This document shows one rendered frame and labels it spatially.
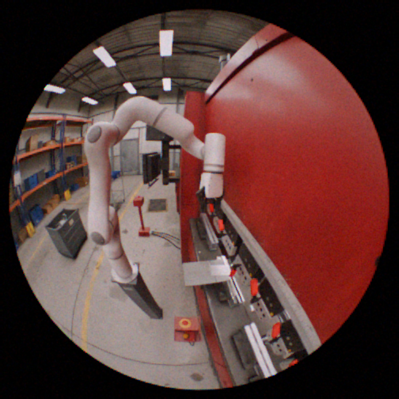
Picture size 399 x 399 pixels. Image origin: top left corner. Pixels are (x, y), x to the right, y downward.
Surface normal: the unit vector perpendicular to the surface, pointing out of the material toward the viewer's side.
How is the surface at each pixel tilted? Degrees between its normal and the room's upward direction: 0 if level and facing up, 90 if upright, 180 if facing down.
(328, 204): 90
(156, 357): 0
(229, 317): 0
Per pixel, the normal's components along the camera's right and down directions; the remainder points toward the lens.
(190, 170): 0.18, 0.40
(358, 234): -0.98, 0.01
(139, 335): 0.07, -0.92
